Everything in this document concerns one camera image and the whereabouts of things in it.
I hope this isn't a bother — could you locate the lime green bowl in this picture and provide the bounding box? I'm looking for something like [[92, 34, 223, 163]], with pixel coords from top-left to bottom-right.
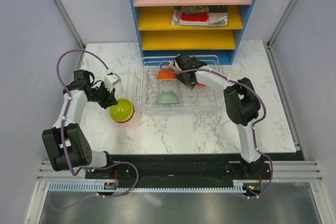
[[109, 98, 134, 121]]

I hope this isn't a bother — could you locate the orange bowl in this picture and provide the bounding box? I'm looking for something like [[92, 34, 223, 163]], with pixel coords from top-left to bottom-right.
[[156, 68, 177, 80], [115, 110, 135, 124]]

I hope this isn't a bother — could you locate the pale green bowl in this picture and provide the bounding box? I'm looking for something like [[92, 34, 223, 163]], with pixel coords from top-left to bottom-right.
[[156, 90, 180, 104]]

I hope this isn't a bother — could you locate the clear wire dish rack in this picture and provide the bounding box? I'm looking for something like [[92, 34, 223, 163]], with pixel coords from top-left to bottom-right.
[[138, 56, 225, 114]]

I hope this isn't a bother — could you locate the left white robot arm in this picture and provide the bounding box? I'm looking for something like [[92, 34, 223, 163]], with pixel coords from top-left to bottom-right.
[[42, 70, 121, 178]]

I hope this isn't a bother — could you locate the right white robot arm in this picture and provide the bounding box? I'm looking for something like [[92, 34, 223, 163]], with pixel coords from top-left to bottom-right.
[[173, 54, 261, 179]]

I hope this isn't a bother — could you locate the red cover magazine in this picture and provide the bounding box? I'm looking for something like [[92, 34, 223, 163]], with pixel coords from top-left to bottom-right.
[[171, 5, 209, 27]]

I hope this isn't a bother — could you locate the blue shelf unit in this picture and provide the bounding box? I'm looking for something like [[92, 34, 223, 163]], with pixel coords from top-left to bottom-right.
[[130, 0, 256, 65]]

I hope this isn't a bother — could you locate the spiral notebook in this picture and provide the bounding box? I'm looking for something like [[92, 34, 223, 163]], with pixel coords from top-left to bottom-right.
[[209, 5, 228, 27]]

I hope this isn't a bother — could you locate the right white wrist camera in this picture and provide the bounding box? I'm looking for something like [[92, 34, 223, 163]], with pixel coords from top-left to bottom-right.
[[169, 61, 177, 71]]

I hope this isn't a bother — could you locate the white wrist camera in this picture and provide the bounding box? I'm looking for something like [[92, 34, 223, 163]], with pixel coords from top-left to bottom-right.
[[103, 73, 121, 92], [169, 61, 177, 71]]

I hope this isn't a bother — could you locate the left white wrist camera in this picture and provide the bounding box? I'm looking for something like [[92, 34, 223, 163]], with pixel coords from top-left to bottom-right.
[[103, 73, 121, 92]]

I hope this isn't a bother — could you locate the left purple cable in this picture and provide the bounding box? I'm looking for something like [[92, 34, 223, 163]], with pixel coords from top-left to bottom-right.
[[56, 49, 139, 210]]

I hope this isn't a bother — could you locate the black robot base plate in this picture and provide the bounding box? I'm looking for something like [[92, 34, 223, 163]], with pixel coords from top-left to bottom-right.
[[85, 154, 271, 188]]

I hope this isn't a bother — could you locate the white slotted cable duct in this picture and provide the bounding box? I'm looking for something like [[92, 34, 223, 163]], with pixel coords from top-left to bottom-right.
[[48, 182, 246, 194]]

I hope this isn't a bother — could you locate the aluminium frame rail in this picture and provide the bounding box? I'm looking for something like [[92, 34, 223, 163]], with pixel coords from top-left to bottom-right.
[[37, 161, 323, 183]]

